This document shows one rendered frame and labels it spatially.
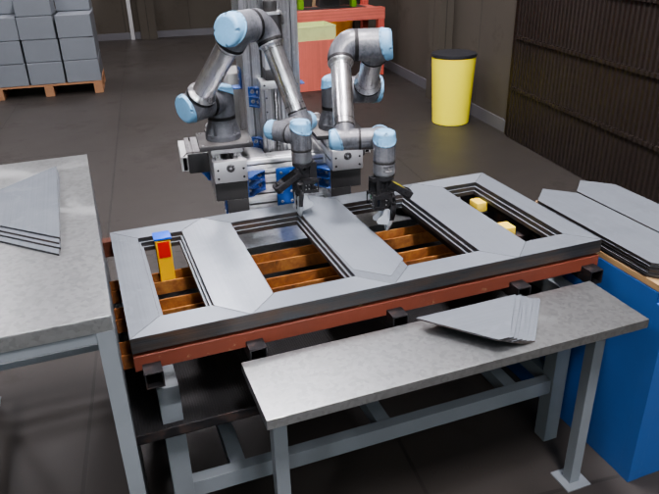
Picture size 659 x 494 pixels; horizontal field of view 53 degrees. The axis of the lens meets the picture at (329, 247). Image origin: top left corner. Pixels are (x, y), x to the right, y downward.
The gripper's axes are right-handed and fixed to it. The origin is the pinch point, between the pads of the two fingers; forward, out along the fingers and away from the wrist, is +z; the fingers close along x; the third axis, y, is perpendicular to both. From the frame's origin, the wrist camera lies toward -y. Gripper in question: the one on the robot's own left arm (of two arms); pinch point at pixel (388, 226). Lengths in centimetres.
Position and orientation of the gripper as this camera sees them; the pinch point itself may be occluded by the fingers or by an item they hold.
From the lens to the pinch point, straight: 235.8
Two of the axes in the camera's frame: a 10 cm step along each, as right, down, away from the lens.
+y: -9.3, 1.7, -3.1
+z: 0.2, 9.0, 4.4
